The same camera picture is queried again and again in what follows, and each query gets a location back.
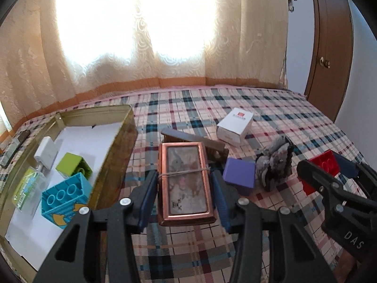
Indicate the green building block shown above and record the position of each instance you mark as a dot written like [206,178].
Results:
[72,168]

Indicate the black hair claw clip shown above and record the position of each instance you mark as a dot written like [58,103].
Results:
[275,165]

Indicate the clear plastic case green label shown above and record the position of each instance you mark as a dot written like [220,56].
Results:
[28,188]

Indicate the beige patterned curtain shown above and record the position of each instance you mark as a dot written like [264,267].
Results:
[44,50]

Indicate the white paper sheet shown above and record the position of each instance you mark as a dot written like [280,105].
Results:
[97,141]

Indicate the blue building block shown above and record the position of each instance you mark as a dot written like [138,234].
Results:
[64,200]

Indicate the brown wooden block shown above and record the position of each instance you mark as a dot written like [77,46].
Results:
[191,139]

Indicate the brown wooden door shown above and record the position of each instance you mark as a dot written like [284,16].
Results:
[330,35]

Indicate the gold metal tin tray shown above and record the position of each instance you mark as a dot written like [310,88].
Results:
[123,141]

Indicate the plaid bedsheet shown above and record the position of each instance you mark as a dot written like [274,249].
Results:
[191,109]

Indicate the brass door knob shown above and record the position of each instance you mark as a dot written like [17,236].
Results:
[325,62]

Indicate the white cardboard box red label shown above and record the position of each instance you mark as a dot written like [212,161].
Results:
[235,125]

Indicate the person's right hand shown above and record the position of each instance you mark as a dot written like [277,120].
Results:
[347,269]

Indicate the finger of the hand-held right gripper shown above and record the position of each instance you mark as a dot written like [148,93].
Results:
[349,166]
[324,185]

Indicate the copper framed box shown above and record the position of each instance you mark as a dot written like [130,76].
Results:
[184,179]

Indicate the purple box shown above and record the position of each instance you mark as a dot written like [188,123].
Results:
[240,175]

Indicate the black smartphone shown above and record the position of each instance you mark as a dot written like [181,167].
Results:
[13,149]

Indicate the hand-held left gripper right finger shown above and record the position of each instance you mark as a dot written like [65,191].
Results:
[221,203]

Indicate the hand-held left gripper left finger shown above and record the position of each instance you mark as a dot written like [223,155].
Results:
[145,203]

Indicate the red building block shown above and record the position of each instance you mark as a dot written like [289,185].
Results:
[322,163]

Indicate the white power adapter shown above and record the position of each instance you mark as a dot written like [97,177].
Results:
[45,154]

